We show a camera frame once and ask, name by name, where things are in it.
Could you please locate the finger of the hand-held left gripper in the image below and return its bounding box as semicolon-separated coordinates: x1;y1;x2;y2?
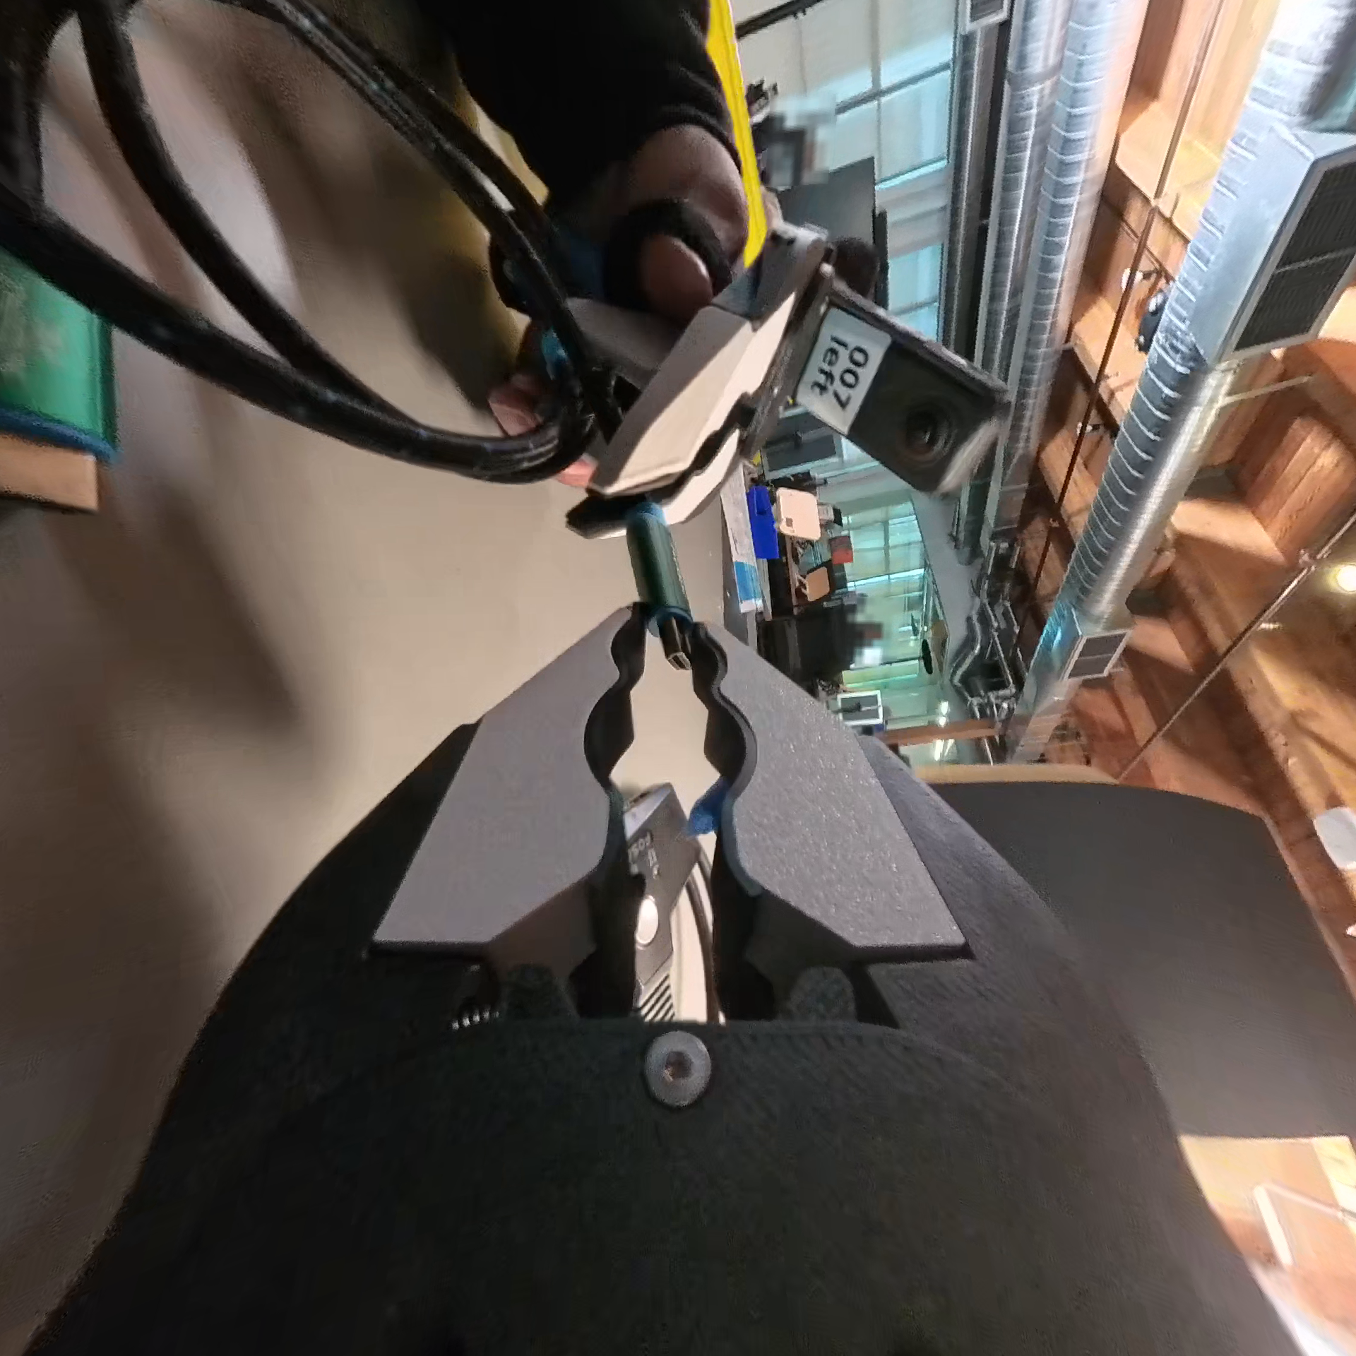
566;299;798;536
661;426;747;530

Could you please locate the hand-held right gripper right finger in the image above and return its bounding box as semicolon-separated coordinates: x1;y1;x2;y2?
692;625;968;1003

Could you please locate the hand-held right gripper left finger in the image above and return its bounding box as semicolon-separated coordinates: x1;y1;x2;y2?
372;612;651;991

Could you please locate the black hdmi switch box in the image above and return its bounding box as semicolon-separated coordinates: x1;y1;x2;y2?
609;782;724;1024

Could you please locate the printed paper sheet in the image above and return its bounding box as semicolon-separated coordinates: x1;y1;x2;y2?
724;493;763;617

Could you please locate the black monitor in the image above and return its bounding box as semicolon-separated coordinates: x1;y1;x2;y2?
782;157;882;312

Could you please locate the silver ventilation duct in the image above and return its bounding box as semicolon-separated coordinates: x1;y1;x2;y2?
955;0;1127;531
1011;0;1356;759

